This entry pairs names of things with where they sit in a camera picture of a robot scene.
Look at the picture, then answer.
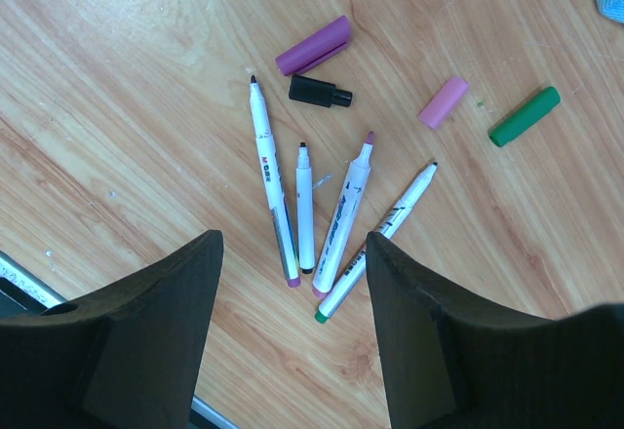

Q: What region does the green pen cap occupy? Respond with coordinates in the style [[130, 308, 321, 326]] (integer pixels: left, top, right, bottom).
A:
[[488, 86, 562, 147]]

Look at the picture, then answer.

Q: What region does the green cap marker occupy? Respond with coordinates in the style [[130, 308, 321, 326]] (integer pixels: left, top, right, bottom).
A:
[[314, 161, 440, 325]]

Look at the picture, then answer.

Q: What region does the pink pen cap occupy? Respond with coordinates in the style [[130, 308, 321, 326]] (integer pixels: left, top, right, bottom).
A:
[[418, 76, 469, 130]]

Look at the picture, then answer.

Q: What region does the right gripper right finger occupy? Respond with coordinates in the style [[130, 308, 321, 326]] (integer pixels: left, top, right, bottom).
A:
[[366, 233, 623, 428]]

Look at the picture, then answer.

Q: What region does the pink cap marker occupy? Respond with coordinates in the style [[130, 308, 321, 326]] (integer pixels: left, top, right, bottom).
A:
[[312, 132, 375, 299]]

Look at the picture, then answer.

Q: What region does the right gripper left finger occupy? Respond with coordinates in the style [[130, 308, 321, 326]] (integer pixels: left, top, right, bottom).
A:
[[1, 230, 223, 428]]

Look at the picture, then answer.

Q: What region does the black cap marker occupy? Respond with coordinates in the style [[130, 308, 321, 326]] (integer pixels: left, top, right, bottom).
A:
[[295, 142, 316, 274]]

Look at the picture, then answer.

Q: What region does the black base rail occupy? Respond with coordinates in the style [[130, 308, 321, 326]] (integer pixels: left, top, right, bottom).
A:
[[1, 253, 236, 428]]

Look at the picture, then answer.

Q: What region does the black pen cap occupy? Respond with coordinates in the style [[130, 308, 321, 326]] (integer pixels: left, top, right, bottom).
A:
[[289, 74, 353, 108]]

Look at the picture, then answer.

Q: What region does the purple pen cap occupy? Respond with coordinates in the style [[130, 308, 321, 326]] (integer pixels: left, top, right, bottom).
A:
[[275, 16, 352, 76]]

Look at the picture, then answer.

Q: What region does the purple cap marker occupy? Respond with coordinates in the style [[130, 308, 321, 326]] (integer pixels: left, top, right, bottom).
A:
[[250, 75, 301, 288]]

